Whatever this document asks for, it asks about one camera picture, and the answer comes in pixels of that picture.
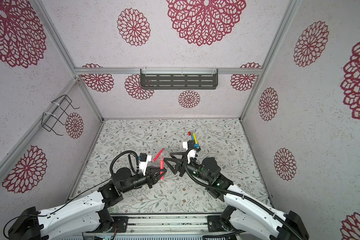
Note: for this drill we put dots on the yellow highlighter pen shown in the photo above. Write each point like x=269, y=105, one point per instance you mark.
x=195, y=139

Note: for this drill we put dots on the aluminium front rail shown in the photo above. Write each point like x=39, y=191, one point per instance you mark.
x=163, y=227

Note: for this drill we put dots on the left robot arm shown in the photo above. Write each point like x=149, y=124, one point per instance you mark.
x=86, y=214

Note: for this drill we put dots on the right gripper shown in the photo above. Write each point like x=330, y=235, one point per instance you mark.
x=182, y=168

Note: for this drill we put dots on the pink highlighter pen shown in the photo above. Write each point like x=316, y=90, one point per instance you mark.
x=158, y=154
x=161, y=167

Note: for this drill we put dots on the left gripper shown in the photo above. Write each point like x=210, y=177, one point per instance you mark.
x=151, y=176

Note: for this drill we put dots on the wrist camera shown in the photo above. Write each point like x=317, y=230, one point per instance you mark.
x=144, y=159
x=192, y=150

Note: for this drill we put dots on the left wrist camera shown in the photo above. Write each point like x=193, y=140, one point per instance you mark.
x=144, y=159

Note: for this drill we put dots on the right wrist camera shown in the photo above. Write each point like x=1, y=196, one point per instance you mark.
x=192, y=150

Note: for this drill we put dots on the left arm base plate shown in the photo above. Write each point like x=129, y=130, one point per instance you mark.
x=117, y=225

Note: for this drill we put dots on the grey slotted wall shelf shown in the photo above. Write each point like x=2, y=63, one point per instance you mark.
x=179, y=79

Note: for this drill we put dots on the black wire wall rack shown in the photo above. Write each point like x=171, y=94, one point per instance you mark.
x=53, y=117

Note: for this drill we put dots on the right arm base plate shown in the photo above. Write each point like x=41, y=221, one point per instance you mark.
x=219, y=224

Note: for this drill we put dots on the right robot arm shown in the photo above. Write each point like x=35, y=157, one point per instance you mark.
x=243, y=212

